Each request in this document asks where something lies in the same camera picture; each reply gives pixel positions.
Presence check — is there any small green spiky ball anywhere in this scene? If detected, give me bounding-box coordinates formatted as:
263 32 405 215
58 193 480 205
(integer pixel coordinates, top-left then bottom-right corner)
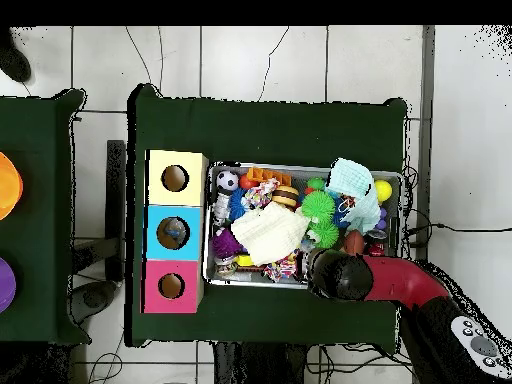
300 190 337 226

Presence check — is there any black stand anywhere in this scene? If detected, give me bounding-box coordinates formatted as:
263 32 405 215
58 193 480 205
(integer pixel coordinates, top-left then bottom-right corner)
70 139 128 321

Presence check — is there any clear plastic packet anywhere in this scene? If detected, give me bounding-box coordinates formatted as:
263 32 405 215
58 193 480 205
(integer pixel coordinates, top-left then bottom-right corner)
163 222 189 247

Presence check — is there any black and white soccer ball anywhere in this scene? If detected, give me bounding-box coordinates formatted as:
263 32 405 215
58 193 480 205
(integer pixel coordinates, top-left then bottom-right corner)
215 170 241 195

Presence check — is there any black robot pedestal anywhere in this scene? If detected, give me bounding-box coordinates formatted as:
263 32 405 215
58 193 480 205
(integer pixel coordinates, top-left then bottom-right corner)
211 342 321 384

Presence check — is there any purple plastic bowl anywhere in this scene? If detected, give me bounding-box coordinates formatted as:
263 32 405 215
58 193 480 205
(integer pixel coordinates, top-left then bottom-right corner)
0 255 18 315

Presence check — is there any orange plastic bowl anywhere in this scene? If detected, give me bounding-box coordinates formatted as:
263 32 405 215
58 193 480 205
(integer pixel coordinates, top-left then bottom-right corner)
0 151 25 222

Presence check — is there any cream yellow cloth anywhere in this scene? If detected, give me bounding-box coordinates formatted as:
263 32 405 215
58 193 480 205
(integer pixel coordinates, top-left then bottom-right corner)
231 201 311 268

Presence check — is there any mint green cloth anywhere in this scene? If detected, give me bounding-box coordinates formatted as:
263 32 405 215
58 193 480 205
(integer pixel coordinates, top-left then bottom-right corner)
326 157 383 236

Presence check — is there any black cable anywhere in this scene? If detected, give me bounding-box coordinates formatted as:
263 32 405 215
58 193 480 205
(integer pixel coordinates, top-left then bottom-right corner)
403 221 512 237

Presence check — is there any orange plastic toy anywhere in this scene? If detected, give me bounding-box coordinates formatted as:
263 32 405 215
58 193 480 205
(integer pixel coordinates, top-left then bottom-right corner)
246 167 293 187

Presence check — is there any wooden box with three holes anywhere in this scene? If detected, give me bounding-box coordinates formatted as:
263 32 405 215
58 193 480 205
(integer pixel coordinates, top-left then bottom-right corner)
143 149 210 315

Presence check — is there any yellow ball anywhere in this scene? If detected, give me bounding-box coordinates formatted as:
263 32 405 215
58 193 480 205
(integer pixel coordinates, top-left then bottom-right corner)
373 179 394 203

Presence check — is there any toy burger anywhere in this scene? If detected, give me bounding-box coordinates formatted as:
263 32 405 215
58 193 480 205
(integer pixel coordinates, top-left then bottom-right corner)
271 185 302 209

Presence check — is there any purple spiky ball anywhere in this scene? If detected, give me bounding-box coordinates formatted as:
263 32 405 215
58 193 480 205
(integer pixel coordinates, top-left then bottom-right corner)
211 227 246 260

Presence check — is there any brown rubber ball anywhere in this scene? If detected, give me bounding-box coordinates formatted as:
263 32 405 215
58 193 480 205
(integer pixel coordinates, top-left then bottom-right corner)
343 230 367 257

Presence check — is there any clear shallow bin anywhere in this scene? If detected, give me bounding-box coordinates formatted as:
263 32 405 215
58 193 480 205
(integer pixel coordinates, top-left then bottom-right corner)
203 163 405 295

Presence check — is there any dark green table cloth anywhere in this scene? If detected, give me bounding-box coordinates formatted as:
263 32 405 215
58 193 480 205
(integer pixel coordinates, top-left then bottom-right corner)
0 86 88 347
126 83 409 353

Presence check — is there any colourful dotted packet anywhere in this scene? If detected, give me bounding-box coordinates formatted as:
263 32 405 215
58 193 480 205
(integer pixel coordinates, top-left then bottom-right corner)
242 177 281 212

